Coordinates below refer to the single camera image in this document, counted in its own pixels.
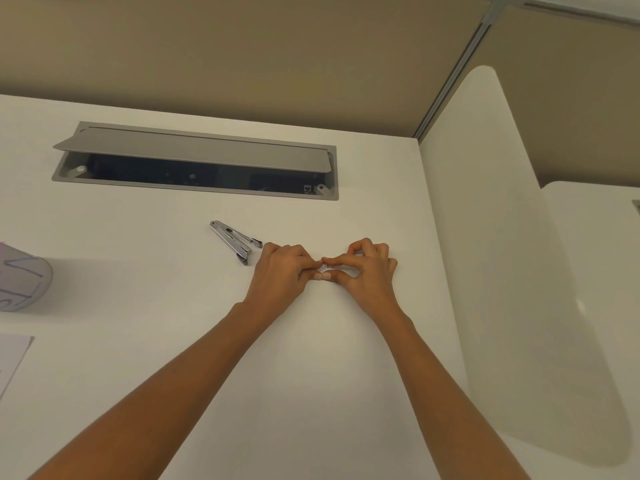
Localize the person's left hand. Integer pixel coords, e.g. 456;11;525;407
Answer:
244;242;332;321

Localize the person's right hand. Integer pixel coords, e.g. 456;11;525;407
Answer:
322;238;407;321

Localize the person's left forearm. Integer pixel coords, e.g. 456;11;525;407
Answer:
27;300;295;480

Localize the person's right forearm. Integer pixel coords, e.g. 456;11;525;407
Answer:
361;306;532;480

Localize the silver metal stapler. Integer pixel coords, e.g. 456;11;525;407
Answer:
209;220;264;266

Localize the white rounded desk divider panel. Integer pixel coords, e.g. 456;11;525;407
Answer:
418;65;632;468

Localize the wide beige partition panel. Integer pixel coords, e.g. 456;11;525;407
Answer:
0;0;493;139

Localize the narrow beige partition panel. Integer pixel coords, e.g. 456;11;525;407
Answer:
481;5;640;189

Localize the white cup with scribbled marks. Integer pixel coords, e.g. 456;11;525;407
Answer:
0;242;54;313

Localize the white paper sheet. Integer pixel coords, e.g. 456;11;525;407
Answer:
0;333;36;401

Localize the grey desk cable box frame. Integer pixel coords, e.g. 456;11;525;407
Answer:
51;121;340;201

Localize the grey cable box flap lid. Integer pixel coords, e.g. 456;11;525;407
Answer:
52;125;332;174

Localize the grey partition post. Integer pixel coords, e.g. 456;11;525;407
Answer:
412;0;507;141

